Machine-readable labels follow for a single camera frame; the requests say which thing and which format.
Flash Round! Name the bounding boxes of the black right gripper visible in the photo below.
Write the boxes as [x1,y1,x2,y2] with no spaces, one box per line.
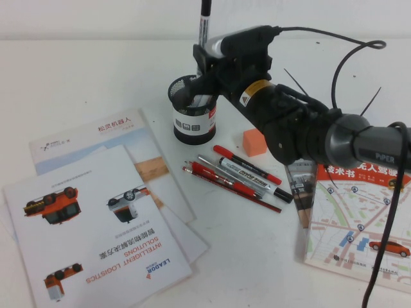
[188,44,280,129]

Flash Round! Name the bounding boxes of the white marker with red label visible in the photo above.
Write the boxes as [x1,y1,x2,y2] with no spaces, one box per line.
[198,0,213,47]

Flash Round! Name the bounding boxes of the black mesh pen holder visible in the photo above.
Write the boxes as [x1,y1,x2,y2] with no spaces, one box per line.
[166,74,220,142]

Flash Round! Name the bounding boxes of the black pen with red cap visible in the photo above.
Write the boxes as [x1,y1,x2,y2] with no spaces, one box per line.
[213,144,283,185]

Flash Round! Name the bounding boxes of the grey pen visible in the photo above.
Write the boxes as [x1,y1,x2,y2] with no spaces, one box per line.
[197,154,267,197]

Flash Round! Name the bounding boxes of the white marker with black cap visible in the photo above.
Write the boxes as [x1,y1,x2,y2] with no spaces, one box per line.
[191,92,214,108]

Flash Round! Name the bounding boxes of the orange foam cube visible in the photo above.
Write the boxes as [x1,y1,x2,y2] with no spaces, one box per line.
[242,129,267,158]

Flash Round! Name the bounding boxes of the black zip tie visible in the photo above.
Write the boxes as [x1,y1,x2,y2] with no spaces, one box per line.
[284,68,310,98]
[358,86,383,117]

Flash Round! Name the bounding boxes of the white board marker black cap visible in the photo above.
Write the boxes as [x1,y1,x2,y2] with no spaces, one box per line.
[219,157,293,205]

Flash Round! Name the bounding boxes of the AgileX brochure with blue sky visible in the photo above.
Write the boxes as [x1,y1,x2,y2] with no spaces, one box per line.
[28,108,197,222]

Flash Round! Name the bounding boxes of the AgileX brochure with grey interior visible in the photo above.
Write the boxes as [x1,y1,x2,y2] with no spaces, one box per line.
[284,160,319,229]

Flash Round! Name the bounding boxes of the white Leador logistics brochure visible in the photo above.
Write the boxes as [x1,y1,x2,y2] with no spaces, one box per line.
[2,144,193,308]

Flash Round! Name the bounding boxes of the red book with map cover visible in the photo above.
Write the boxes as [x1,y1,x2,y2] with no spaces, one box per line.
[303,162,411,286]

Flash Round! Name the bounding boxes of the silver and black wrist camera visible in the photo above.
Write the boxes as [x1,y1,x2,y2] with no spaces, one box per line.
[204,25,277,60]

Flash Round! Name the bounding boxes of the black cable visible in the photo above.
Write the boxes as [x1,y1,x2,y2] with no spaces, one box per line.
[272,26,410,308]

